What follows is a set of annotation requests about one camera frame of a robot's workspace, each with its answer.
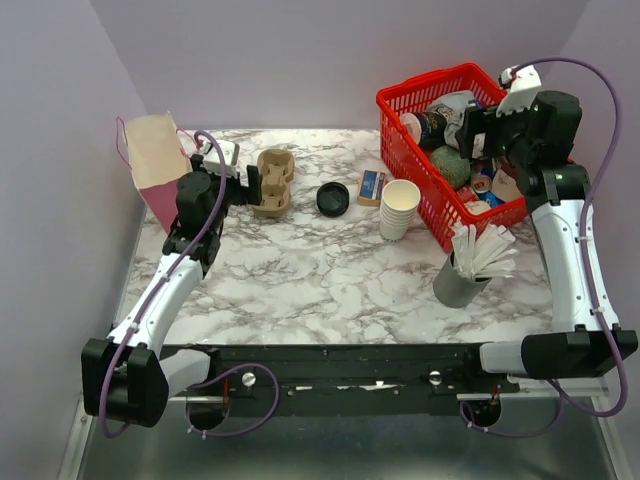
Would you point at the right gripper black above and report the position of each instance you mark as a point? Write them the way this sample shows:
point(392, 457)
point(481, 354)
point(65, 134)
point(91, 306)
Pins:
point(483, 119)

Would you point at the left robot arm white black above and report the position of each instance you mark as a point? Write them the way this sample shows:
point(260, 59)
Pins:
point(165, 295)

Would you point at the blue orange sponge pack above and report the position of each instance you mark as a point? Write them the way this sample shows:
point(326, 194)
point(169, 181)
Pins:
point(370, 188)

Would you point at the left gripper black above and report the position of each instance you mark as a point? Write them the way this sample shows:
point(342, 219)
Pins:
point(251, 195)

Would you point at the pink paper bag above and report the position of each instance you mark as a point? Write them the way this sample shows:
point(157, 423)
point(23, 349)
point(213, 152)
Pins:
point(150, 146)

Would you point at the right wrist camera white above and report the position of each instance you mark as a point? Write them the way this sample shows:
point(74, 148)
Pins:
point(521, 85)

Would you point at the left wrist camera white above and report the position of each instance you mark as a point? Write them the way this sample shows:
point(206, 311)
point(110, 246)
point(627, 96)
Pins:
point(228, 151)

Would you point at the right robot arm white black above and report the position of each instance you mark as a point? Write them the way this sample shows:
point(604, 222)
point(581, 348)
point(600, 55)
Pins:
point(586, 337)

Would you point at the red plastic basket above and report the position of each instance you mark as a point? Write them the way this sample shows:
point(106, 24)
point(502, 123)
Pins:
point(430, 190)

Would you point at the white paper cup stack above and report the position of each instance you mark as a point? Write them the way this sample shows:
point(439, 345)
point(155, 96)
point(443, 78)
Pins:
point(399, 202)

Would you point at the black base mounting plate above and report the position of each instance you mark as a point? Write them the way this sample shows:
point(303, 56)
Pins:
point(249, 380)

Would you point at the dark noodle cup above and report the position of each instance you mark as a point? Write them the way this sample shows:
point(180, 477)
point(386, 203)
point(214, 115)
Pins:
point(427, 129)

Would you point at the white wrapped straws bundle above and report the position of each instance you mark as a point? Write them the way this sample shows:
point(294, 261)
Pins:
point(485, 255)

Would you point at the cardboard cup carrier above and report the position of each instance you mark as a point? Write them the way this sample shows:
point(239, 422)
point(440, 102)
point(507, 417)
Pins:
point(277, 168)

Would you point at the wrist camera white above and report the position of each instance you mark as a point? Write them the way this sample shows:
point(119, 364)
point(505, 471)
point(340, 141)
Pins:
point(228, 151)
point(521, 85)

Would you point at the grey metal straw holder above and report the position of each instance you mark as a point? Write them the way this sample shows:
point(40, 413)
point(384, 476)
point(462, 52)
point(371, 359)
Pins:
point(452, 289)

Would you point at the grey white plastic bag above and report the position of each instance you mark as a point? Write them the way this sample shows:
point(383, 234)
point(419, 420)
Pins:
point(452, 107)

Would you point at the aluminium rail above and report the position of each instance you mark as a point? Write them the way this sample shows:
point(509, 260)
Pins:
point(535, 392)

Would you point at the black coffee cup lid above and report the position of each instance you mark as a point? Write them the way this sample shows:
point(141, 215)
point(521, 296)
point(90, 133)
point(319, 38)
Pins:
point(332, 199)

